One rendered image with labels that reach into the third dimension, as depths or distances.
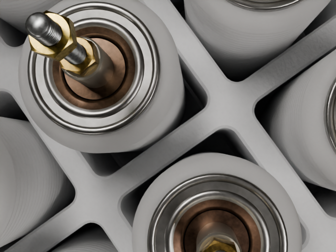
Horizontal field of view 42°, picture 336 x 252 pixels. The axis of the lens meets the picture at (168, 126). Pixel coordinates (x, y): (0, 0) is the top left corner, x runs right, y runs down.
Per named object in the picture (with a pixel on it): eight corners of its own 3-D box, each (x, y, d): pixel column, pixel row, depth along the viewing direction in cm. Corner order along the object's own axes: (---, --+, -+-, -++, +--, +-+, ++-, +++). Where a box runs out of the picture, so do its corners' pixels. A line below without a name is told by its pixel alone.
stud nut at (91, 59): (104, 48, 22) (100, 44, 21) (92, 80, 22) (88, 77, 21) (68, 35, 22) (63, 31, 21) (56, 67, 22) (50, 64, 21)
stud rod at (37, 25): (100, 58, 23) (54, 15, 16) (93, 75, 23) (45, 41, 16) (83, 52, 24) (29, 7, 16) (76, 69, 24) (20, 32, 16)
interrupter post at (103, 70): (122, 56, 25) (111, 43, 22) (107, 96, 25) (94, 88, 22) (83, 43, 25) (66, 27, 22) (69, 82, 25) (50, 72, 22)
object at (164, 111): (200, 72, 43) (203, 16, 25) (166, 165, 42) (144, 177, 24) (108, 40, 43) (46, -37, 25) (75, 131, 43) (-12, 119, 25)
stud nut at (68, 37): (85, 27, 18) (79, 21, 17) (70, 66, 18) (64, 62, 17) (41, 12, 18) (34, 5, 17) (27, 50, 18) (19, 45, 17)
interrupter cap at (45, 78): (180, 29, 25) (179, 25, 24) (134, 154, 25) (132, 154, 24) (57, -13, 26) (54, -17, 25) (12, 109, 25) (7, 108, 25)
